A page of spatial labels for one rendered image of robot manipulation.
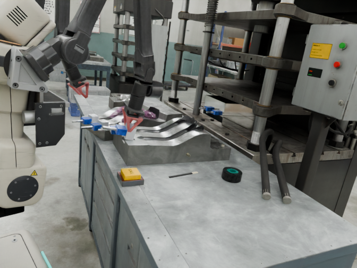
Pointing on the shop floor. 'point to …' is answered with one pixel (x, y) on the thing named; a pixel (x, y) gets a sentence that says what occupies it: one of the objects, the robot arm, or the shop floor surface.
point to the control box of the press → (325, 89)
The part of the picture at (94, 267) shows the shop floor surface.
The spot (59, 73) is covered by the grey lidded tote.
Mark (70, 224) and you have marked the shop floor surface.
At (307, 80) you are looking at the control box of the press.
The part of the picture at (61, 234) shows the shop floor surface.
